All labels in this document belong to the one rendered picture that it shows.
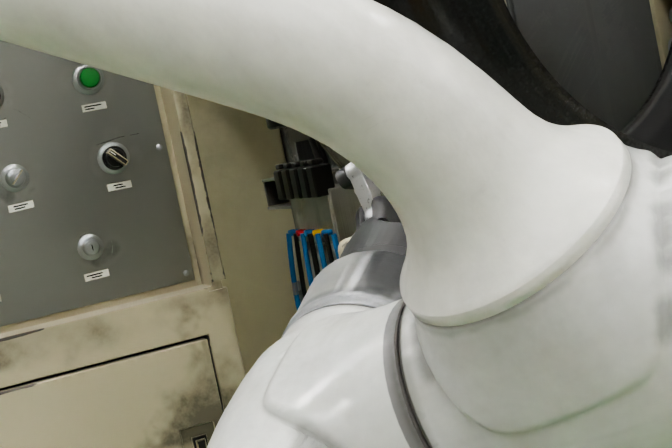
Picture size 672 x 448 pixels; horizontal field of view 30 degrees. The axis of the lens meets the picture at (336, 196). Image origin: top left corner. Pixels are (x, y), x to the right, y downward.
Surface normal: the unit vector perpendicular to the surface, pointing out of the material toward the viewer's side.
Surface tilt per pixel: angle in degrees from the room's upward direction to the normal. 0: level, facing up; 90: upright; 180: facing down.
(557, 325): 107
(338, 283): 22
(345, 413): 63
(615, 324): 95
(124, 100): 90
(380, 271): 31
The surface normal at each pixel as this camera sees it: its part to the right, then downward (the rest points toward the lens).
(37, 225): 0.37, -0.03
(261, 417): -0.40, -0.82
